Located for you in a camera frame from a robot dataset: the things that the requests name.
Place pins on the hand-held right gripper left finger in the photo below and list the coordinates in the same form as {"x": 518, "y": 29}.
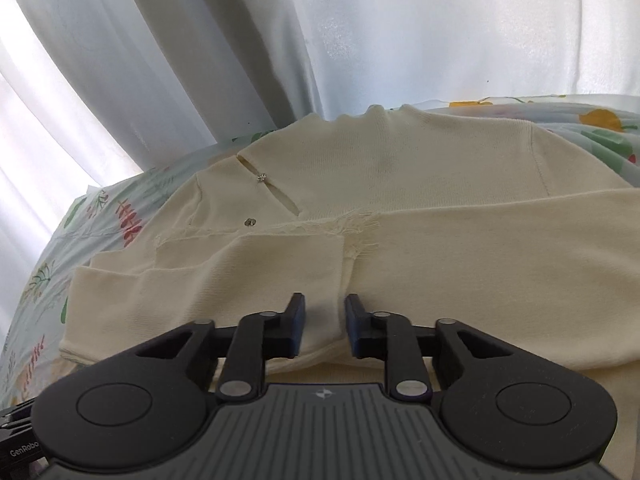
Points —
{"x": 296, "y": 322}

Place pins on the white curtain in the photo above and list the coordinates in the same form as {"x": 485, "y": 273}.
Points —
{"x": 400, "y": 35}

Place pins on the floral printed bedsheet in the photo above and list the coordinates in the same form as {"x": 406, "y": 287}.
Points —
{"x": 45, "y": 270}

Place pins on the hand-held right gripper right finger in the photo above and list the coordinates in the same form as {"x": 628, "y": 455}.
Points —
{"x": 354, "y": 329}

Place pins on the cream knit sweater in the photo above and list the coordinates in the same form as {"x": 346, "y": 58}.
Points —
{"x": 400, "y": 185}

